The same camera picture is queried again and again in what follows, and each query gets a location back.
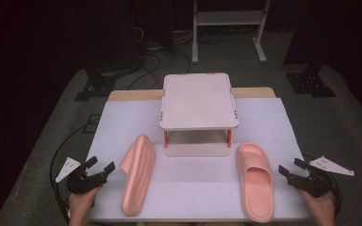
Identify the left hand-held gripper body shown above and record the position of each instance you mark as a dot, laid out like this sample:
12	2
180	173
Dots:
85	183

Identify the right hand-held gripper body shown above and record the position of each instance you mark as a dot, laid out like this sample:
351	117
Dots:
314	183

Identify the pink slipper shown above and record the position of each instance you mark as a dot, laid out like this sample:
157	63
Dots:
139	175
256	185

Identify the white shoe rack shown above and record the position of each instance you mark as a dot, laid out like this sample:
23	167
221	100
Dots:
198	103

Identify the person's left hand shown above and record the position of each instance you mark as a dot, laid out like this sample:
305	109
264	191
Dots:
81	204

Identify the person's right hand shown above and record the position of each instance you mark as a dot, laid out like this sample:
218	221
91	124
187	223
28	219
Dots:
322	205

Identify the black stand base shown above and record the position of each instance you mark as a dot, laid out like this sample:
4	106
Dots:
311	84
95	88

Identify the white table cover sheet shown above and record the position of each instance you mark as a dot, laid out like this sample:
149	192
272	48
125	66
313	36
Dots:
198	188

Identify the white metal stand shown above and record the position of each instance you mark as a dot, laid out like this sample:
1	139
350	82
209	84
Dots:
227	18

